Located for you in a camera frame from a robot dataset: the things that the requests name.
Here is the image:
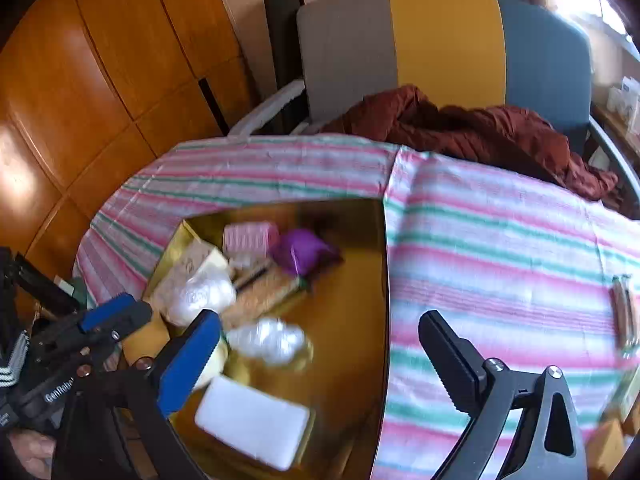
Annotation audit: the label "white fluffy puff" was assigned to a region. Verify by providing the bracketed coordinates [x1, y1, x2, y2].
[163, 270, 236, 327]

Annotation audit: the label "white medicine carton box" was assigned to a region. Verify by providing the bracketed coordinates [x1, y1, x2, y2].
[148, 240, 231, 312]

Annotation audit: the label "white melamine sponge block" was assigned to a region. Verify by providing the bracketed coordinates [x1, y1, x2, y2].
[194, 375, 314, 471]

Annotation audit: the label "white plastic bag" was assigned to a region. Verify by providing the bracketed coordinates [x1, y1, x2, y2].
[226, 318, 306, 366]

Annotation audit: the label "green cracker pack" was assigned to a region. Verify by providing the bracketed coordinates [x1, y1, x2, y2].
[220, 259, 306, 330]
[612, 274, 639, 353]

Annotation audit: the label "yellow wedge sponge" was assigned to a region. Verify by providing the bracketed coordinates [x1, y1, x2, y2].
[586, 418, 626, 480]

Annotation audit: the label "pink hair roller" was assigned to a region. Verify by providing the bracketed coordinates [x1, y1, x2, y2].
[222, 221, 280, 257]

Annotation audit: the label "purple origami paper piece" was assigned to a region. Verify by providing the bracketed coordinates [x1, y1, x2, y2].
[269, 229, 342, 278]

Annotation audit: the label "cream sock ball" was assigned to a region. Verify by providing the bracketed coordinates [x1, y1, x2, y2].
[193, 337, 229, 391]

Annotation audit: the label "person's left hand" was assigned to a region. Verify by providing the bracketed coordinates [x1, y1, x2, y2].
[8, 429, 56, 479]

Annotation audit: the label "gold rectangular tin box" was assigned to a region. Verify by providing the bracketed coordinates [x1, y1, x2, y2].
[142, 198, 390, 479]

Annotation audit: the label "striped pink green bedsheet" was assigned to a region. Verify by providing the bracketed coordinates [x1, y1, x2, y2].
[73, 134, 639, 479]

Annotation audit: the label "maroon crumpled cloth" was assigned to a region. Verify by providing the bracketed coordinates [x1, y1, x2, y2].
[320, 84, 618, 202]

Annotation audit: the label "white product boxes on desk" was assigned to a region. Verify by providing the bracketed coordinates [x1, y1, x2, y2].
[605, 77, 640, 136]

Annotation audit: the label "grey yellow blue armchair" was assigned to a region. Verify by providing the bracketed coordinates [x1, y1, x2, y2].
[232, 0, 639, 194]

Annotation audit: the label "black rolled mat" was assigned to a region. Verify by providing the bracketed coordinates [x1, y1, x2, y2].
[262, 0, 305, 134]

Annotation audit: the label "orange wooden wall panel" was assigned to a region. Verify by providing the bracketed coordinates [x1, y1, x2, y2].
[1, 0, 256, 278]

